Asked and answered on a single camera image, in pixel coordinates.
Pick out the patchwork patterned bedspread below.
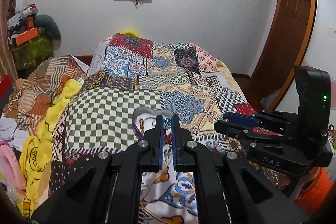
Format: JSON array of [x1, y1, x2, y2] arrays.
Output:
[[49, 34, 255, 223]]

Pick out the small red box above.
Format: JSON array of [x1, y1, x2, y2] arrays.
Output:
[[25, 16, 34, 31]]

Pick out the yellow printed cloth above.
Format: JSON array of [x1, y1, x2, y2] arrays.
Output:
[[18, 79, 82, 217]]

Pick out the light blue white clothes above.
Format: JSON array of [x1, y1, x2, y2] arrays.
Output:
[[0, 116, 29, 152]]

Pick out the orange sleeve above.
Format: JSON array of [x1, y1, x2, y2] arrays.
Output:
[[293, 168, 335, 217]]

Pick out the pink cloth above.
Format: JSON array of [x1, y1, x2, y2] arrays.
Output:
[[1, 143, 26, 197]]

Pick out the yellow pillow behind bed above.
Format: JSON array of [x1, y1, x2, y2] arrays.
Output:
[[120, 28, 141, 38]]

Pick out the striped brown orange blanket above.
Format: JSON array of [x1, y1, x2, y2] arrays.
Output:
[[3, 56, 85, 135]]

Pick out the heart-shaped jewelry tin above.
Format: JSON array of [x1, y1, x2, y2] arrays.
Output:
[[131, 106, 173, 143]]

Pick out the dark green cushion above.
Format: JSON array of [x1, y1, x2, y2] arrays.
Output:
[[34, 14, 62, 50]]

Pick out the orange shoe box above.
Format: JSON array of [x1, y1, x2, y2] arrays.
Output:
[[11, 27, 38, 47]]

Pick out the wooden door frame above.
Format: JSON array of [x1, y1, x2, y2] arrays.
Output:
[[245, 0, 317, 110]]

